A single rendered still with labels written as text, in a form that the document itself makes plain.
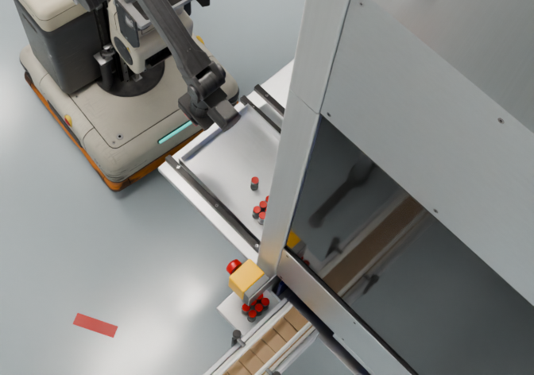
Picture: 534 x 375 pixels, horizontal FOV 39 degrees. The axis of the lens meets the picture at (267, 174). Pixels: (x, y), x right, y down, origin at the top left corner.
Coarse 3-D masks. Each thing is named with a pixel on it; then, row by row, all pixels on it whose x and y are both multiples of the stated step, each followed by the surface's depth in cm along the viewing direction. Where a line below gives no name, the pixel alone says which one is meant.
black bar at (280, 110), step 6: (258, 84) 219; (258, 90) 218; (264, 90) 218; (264, 96) 217; (270, 96) 217; (270, 102) 217; (276, 102) 216; (276, 108) 216; (282, 108) 216; (282, 114) 216
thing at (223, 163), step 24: (240, 120) 215; (264, 120) 212; (216, 144) 211; (240, 144) 212; (264, 144) 213; (192, 168) 208; (216, 168) 208; (240, 168) 209; (264, 168) 209; (216, 192) 205; (240, 192) 206; (264, 192) 206; (240, 216) 203
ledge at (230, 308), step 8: (232, 296) 193; (264, 296) 194; (272, 296) 194; (224, 304) 192; (232, 304) 193; (240, 304) 193; (272, 304) 193; (224, 312) 192; (232, 312) 192; (240, 312) 192; (264, 312) 192; (232, 320) 191; (240, 320) 191; (256, 320) 191; (240, 328) 190; (248, 328) 190
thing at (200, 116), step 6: (186, 96) 183; (180, 102) 182; (186, 102) 183; (192, 102) 178; (186, 108) 182; (192, 108) 179; (198, 108) 177; (192, 114) 182; (198, 114) 180; (204, 114) 180; (198, 120) 182; (204, 120) 182; (210, 120) 182; (204, 126) 182; (210, 126) 182
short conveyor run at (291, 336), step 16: (288, 304) 185; (272, 320) 183; (288, 320) 187; (304, 320) 187; (240, 336) 178; (256, 336) 181; (272, 336) 185; (288, 336) 185; (304, 336) 185; (240, 352) 179; (256, 352) 183; (272, 352) 183; (288, 352) 183; (224, 368) 177; (240, 368) 181; (256, 368) 181; (272, 368) 181
